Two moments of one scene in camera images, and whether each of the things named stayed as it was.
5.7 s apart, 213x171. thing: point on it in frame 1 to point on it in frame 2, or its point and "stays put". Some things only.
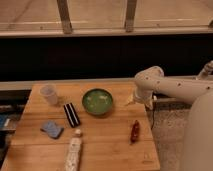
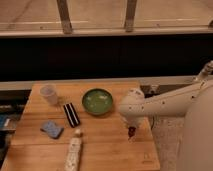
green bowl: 97,101 stays put
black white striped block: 71,115 stays put
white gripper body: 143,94 to 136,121
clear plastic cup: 49,92 stays put
